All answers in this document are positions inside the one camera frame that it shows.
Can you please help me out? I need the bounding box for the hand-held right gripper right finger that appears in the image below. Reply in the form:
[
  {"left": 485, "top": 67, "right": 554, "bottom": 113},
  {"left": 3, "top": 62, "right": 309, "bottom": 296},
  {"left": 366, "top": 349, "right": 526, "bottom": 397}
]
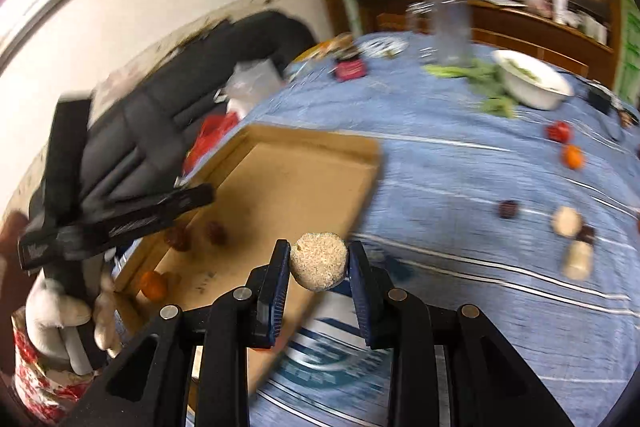
[{"left": 347, "top": 241, "right": 576, "bottom": 427}]

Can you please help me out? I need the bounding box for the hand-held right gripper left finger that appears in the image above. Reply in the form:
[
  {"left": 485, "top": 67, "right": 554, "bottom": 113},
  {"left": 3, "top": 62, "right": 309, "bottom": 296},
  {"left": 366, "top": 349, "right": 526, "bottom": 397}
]
[{"left": 60, "top": 239, "right": 292, "bottom": 427}]

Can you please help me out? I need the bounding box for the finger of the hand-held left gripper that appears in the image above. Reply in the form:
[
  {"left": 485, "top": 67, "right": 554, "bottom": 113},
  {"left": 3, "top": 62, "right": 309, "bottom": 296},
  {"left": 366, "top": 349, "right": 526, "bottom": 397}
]
[{"left": 107, "top": 184, "right": 216, "bottom": 233}]

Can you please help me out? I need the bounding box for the large red jujube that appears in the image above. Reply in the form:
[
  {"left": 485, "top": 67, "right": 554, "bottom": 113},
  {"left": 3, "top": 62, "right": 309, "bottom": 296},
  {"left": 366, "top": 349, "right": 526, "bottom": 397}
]
[{"left": 165, "top": 226, "right": 192, "bottom": 253}]

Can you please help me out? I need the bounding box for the peeled sugarcane piece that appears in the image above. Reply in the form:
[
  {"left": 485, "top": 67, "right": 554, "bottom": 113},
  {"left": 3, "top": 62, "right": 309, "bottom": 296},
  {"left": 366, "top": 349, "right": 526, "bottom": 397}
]
[
  {"left": 562, "top": 239, "right": 593, "bottom": 280},
  {"left": 551, "top": 206, "right": 585, "bottom": 239},
  {"left": 290, "top": 232, "right": 348, "bottom": 293}
]

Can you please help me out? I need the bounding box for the large tangerine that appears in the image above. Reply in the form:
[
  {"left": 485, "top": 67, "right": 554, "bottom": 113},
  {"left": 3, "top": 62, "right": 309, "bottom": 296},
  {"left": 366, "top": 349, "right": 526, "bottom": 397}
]
[{"left": 139, "top": 271, "right": 168, "bottom": 301}]

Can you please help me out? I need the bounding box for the cardboard box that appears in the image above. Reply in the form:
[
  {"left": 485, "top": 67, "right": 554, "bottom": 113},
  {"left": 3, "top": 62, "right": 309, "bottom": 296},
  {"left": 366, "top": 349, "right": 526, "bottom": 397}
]
[{"left": 112, "top": 124, "right": 385, "bottom": 395}]

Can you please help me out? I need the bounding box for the red plastic bag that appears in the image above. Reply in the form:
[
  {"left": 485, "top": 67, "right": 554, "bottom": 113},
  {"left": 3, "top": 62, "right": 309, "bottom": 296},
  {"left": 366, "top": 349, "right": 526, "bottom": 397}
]
[{"left": 182, "top": 112, "right": 241, "bottom": 175}]

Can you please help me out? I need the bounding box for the white plush toy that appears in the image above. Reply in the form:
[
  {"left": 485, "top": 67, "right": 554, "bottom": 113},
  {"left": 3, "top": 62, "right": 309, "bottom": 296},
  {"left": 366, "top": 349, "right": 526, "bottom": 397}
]
[{"left": 25, "top": 274, "right": 123, "bottom": 375}]

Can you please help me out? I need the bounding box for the black sofa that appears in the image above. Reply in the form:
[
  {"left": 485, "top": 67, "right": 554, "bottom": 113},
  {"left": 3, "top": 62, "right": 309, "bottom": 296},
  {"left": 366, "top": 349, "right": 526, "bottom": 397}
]
[{"left": 27, "top": 9, "right": 321, "bottom": 258}]

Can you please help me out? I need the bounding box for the clear plastic bag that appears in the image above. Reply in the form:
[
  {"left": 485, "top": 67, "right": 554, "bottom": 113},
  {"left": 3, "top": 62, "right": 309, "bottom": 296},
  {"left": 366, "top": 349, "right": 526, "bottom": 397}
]
[{"left": 220, "top": 59, "right": 286, "bottom": 108}]

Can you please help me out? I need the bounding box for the blue plaid tablecloth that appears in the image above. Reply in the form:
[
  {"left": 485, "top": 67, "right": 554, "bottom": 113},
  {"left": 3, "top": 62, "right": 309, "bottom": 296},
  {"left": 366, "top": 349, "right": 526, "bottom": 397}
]
[{"left": 190, "top": 32, "right": 640, "bottom": 427}]

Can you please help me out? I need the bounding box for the red floral bag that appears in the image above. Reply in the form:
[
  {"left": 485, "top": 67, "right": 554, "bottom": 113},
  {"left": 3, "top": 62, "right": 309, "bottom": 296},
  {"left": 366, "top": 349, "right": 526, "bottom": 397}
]
[{"left": 12, "top": 307, "right": 108, "bottom": 425}]

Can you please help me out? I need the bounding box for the red tin can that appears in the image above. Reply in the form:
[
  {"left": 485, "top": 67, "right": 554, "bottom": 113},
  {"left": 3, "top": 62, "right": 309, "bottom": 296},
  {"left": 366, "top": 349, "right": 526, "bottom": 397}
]
[{"left": 335, "top": 52, "right": 368, "bottom": 82}]

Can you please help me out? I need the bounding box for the green leafy vegetable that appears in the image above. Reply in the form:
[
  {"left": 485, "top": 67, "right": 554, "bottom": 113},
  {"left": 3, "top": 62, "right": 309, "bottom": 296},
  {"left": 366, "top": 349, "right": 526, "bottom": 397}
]
[{"left": 424, "top": 59, "right": 518, "bottom": 118}]

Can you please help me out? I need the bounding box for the small tangerine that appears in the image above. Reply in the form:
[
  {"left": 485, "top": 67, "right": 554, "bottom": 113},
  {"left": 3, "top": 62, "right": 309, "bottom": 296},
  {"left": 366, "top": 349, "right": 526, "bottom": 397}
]
[{"left": 562, "top": 144, "right": 586, "bottom": 170}]

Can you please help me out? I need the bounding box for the white bowl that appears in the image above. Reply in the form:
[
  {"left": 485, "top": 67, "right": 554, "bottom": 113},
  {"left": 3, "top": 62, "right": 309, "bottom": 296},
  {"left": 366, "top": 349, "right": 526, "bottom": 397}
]
[{"left": 492, "top": 49, "right": 575, "bottom": 110}]

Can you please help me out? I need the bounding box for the clear glass pitcher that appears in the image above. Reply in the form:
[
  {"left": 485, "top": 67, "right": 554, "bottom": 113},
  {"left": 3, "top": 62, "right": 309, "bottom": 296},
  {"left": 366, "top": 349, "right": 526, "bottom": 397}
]
[{"left": 406, "top": 0, "right": 476, "bottom": 65}]

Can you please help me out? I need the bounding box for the black power adapter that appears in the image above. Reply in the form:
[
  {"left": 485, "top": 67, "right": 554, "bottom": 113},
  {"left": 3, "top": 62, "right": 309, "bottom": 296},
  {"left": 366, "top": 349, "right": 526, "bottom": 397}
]
[{"left": 587, "top": 87, "right": 615, "bottom": 115}]

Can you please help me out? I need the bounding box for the bamboo wall decal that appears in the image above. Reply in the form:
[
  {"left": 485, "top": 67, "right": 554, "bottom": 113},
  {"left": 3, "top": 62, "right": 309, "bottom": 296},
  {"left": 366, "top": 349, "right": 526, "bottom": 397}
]
[{"left": 617, "top": 0, "right": 640, "bottom": 108}]

